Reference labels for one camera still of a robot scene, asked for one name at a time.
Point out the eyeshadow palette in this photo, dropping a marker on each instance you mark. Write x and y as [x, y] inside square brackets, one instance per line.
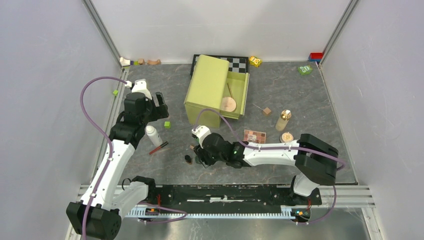
[253, 136]

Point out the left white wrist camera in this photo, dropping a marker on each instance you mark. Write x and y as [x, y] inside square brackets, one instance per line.
[139, 86]

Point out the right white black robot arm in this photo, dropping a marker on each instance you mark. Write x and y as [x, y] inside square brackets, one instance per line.
[314, 158]

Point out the round wooden disc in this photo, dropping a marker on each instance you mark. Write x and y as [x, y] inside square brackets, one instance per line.
[228, 104]

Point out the beige foundation bottle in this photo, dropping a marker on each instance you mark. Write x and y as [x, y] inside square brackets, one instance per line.
[283, 120]

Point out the small green cube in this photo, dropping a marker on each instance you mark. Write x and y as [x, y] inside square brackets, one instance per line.
[167, 124]

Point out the red black pencil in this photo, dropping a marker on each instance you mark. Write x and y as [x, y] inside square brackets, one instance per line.
[159, 147]

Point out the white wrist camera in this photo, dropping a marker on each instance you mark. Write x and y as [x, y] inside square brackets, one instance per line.
[200, 133]
[139, 86]

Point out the yellow toy block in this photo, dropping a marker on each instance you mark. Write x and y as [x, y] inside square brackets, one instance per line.
[255, 61]

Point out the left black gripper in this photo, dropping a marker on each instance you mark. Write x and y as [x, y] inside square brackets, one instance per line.
[160, 112]

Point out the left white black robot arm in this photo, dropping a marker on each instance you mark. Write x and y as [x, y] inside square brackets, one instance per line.
[99, 212]

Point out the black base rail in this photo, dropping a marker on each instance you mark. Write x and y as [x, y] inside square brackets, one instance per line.
[238, 201]

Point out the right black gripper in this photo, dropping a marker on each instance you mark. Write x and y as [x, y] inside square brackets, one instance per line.
[202, 157]

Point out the green makeup organizer box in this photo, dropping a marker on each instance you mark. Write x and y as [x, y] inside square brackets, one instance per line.
[208, 86]

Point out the brown wooden cube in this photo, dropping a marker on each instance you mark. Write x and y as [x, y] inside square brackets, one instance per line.
[266, 111]

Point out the black white checkerboard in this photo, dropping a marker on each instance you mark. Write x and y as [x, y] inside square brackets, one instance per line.
[237, 64]

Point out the wooden arch block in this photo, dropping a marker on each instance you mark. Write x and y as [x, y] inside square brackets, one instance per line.
[154, 62]

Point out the small black compact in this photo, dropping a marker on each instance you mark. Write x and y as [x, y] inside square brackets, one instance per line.
[188, 159]

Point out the red blue blocks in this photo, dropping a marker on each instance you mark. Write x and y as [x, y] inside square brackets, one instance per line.
[315, 56]

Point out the white toy piece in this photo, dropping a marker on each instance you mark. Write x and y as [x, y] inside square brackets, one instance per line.
[125, 62]

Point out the white bottle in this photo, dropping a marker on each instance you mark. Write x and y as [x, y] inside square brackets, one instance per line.
[153, 135]

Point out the round powder jar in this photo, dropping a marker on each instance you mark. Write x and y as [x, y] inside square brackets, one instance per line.
[286, 137]

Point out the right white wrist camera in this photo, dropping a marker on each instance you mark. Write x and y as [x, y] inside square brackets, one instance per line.
[200, 133]

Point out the wooden stick brush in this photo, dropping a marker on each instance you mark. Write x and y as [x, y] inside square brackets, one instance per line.
[230, 90]

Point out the small tan block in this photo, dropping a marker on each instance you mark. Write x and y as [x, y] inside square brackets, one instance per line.
[141, 61]

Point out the green number block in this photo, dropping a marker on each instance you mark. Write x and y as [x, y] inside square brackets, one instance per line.
[305, 70]

